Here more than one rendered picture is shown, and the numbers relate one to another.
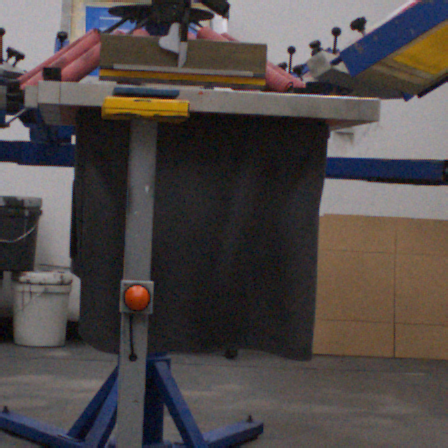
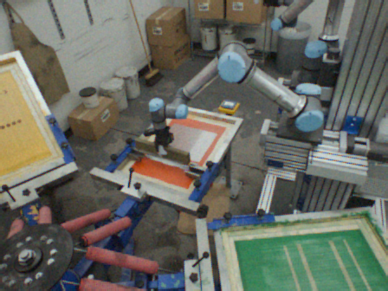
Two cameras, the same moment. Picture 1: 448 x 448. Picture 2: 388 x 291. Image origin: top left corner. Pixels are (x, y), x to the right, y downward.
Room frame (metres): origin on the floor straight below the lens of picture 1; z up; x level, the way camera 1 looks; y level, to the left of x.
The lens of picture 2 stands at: (3.82, 0.84, 2.24)
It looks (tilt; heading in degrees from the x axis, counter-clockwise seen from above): 41 degrees down; 213
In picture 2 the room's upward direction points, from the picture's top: 5 degrees counter-clockwise
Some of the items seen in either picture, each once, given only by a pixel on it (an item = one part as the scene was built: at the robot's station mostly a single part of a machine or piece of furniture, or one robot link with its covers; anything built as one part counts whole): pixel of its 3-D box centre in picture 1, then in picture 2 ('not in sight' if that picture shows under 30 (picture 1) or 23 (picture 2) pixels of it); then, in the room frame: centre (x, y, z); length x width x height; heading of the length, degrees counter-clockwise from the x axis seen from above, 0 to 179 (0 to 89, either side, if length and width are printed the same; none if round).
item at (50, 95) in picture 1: (189, 113); (180, 145); (2.64, -0.04, 0.97); 0.79 x 0.58 x 0.04; 4
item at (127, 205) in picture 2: not in sight; (129, 205); (3.20, 0.00, 1.02); 0.17 x 0.06 x 0.05; 4
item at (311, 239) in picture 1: (197, 237); not in sight; (2.35, -0.06, 0.74); 0.45 x 0.03 x 0.43; 94
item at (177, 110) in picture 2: not in sight; (177, 109); (2.80, 0.08, 1.39); 0.11 x 0.11 x 0.08; 18
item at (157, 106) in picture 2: not in sight; (158, 110); (2.85, 0.00, 1.39); 0.09 x 0.08 x 0.11; 108
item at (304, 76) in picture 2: not in sight; (311, 72); (2.01, 0.57, 1.31); 0.15 x 0.15 x 0.10
